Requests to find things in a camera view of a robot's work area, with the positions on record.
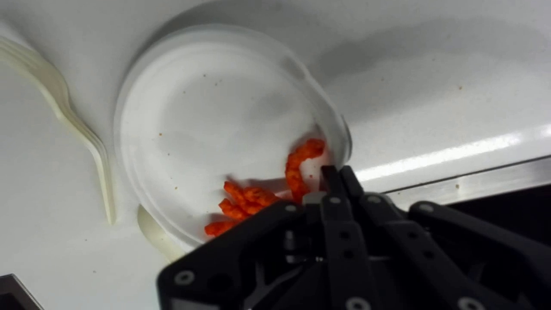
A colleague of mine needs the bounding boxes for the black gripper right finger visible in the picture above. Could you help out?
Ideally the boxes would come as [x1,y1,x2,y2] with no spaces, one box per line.
[338,167,551,310]

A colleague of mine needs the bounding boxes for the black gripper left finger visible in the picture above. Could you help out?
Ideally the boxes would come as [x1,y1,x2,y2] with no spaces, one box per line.
[157,165,379,310]

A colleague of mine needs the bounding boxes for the orange snack pieces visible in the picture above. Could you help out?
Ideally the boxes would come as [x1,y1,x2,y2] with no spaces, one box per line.
[203,138,326,237]

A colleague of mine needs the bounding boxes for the white paper plate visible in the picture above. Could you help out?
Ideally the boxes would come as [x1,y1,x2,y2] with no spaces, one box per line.
[114,24,351,246]

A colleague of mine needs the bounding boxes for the white plastic fork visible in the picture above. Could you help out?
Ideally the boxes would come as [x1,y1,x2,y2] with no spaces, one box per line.
[0,36,117,224]

